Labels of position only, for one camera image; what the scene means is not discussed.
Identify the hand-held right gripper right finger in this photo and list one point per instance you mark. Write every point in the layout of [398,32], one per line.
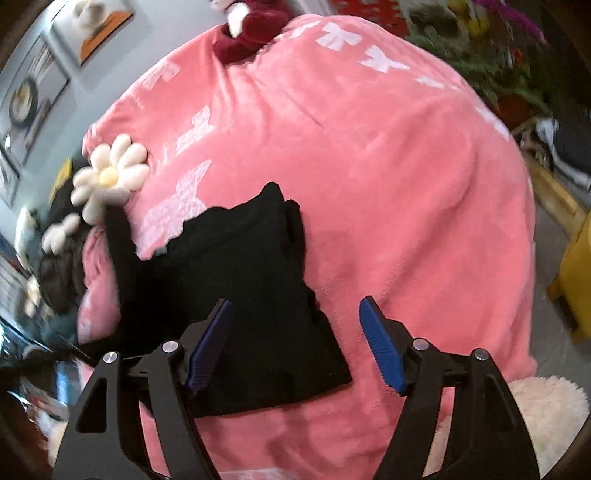
[383,346]

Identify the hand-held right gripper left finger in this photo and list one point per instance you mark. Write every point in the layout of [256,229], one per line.
[207,350]

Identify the black knit sweater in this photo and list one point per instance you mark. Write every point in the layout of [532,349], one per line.
[240,286]

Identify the pink printed fleece blanket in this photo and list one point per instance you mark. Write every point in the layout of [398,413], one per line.
[392,184]

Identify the dark brown puffer jacket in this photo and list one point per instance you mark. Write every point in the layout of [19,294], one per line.
[62,277]

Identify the white fluffy blanket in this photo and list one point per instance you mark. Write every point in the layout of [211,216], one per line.
[540,415]

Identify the small white flower pillow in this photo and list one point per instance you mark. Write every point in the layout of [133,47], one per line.
[60,233]

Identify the large white flower pillow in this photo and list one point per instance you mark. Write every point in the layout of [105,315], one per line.
[111,177]

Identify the yellow plastic object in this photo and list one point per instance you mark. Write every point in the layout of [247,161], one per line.
[572,286]

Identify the black and yellow cloth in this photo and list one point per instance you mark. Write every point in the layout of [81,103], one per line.
[67,189]

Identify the green potted plant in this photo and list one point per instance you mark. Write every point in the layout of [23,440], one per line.
[485,69]

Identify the framed food picture dark pan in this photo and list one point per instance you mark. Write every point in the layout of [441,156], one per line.
[30,97]

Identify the dark red plush toy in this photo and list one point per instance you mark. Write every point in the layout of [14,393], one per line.
[251,32]

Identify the framed food picture orange band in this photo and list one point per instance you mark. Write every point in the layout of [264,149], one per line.
[94,30]

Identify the purple orchid plant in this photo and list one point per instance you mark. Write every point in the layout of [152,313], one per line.
[508,16]

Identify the golden metal frame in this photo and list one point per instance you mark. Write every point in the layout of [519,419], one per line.
[554,189]

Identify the red wall decoration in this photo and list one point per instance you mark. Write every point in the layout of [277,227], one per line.
[369,11]

